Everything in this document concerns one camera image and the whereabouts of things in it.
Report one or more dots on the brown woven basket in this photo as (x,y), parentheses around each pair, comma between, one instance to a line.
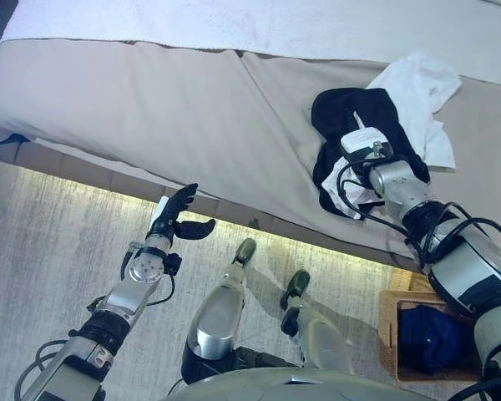
(387,334)

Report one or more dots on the silver robot leg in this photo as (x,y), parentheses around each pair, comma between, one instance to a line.
(321,338)
(215,317)

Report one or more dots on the white duvet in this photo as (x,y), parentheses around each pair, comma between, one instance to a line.
(234,21)

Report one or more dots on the dark blue garment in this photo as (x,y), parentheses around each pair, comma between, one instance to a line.
(434,338)

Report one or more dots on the large bed with grey bedding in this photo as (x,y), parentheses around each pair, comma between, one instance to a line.
(150,104)

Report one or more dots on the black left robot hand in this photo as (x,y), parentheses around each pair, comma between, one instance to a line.
(169,215)

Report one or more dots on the silver right robot leg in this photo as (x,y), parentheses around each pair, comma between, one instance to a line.
(321,338)

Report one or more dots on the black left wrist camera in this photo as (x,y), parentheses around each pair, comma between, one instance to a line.
(173,264)

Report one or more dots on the grey robot torso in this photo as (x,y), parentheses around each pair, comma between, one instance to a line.
(284,388)

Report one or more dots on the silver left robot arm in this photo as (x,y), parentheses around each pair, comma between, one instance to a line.
(125,296)

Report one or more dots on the black garment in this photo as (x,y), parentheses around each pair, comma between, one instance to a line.
(338,108)

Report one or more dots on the silver left robot leg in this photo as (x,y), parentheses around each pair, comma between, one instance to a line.
(215,317)

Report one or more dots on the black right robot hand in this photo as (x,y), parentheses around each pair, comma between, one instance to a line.
(365,144)

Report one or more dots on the white garment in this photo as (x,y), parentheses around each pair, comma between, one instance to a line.
(417,79)

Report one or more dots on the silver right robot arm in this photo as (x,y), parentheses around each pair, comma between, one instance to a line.
(463,267)

